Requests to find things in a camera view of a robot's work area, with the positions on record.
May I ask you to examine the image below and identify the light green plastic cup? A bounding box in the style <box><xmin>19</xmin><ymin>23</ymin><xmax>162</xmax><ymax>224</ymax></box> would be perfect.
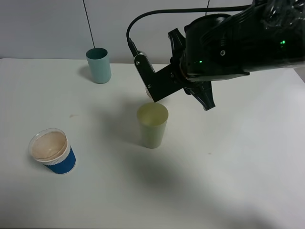
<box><xmin>137</xmin><ymin>103</ymin><xmax>169</xmax><ymax>149</ymax></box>

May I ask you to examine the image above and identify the clear plastic drink bottle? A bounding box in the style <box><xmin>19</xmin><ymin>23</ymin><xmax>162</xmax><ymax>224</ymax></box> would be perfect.
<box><xmin>145</xmin><ymin>88</ymin><xmax>152</xmax><ymax>99</ymax></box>

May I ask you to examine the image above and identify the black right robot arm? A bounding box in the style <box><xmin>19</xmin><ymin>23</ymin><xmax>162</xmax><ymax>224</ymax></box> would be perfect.
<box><xmin>179</xmin><ymin>0</ymin><xmax>305</xmax><ymax>110</ymax></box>

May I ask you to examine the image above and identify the black camera cable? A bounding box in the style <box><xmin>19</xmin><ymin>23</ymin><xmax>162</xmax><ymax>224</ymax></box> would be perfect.
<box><xmin>126</xmin><ymin>0</ymin><xmax>258</xmax><ymax>57</ymax></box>

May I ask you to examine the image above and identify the teal plastic cup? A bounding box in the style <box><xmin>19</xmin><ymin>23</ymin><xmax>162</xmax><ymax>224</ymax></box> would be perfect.
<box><xmin>86</xmin><ymin>48</ymin><xmax>112</xmax><ymax>84</ymax></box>

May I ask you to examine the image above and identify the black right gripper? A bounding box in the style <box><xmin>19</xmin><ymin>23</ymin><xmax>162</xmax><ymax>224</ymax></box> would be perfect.
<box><xmin>168</xmin><ymin>14</ymin><xmax>250</xmax><ymax>111</ymax></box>

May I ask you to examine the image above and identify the blue sleeved paper cup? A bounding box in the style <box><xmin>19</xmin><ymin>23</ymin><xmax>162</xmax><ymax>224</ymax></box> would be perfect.
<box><xmin>28</xmin><ymin>128</ymin><xmax>76</xmax><ymax>174</ymax></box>

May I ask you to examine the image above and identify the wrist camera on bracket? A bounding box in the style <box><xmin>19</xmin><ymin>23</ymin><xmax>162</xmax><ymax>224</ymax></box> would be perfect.
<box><xmin>134</xmin><ymin>52</ymin><xmax>186</xmax><ymax>102</ymax></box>

